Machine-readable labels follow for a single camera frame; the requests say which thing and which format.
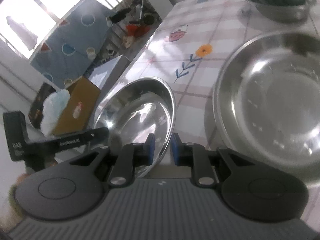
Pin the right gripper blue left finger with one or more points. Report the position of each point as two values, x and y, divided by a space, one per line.
130 157

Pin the large steel plate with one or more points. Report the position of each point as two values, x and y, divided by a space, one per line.
266 102

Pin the brown cardboard box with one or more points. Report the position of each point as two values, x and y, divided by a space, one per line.
75 116

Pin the blue patterned hanging cloth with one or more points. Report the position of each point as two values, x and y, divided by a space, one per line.
72 45

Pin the deep steel bowl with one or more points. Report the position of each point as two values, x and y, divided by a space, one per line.
284 14

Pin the small steel plate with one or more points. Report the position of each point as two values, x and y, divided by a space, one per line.
141 107

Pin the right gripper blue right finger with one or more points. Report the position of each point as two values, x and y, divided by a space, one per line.
196 157

